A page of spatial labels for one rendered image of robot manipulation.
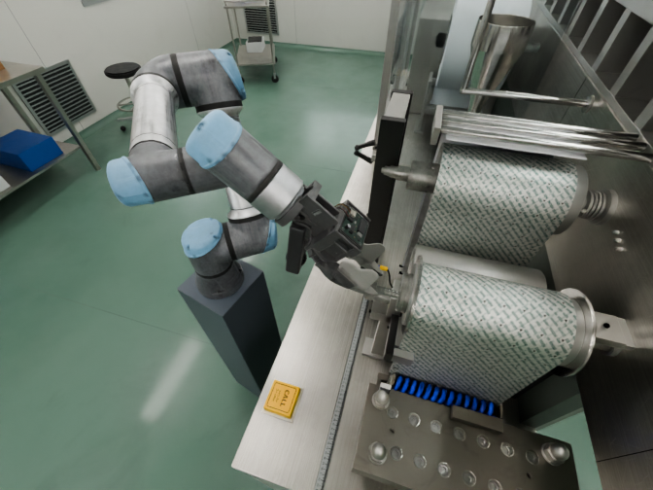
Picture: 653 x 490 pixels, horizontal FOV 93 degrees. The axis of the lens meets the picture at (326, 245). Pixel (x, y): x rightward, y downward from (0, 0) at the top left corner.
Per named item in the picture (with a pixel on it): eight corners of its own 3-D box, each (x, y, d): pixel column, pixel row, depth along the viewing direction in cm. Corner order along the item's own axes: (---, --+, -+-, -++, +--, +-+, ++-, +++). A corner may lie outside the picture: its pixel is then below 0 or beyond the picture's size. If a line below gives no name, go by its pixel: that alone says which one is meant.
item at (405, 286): (403, 266, 60) (403, 278, 53) (414, 269, 60) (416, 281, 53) (395, 301, 62) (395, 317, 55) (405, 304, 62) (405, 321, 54)
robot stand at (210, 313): (236, 381, 167) (176, 288, 100) (259, 350, 178) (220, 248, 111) (265, 402, 160) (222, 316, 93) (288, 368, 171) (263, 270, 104)
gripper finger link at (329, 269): (351, 293, 48) (312, 254, 46) (344, 296, 49) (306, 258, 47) (360, 272, 51) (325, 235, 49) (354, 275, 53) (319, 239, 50)
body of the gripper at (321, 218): (363, 257, 44) (299, 203, 40) (326, 275, 50) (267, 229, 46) (374, 221, 49) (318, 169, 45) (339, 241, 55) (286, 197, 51)
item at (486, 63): (424, 191, 133) (469, 36, 90) (458, 197, 130) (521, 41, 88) (421, 212, 124) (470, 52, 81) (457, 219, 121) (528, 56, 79)
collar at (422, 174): (407, 178, 72) (413, 154, 67) (433, 182, 71) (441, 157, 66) (403, 194, 68) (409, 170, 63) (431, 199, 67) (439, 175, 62)
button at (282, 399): (275, 381, 80) (274, 378, 78) (300, 390, 79) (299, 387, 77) (263, 410, 76) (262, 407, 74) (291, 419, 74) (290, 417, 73)
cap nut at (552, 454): (539, 439, 60) (552, 435, 57) (560, 446, 60) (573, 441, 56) (542, 462, 58) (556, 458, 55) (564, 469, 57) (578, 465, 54)
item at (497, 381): (389, 369, 70) (404, 333, 57) (498, 402, 66) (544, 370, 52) (389, 372, 70) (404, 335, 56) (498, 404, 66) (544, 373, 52)
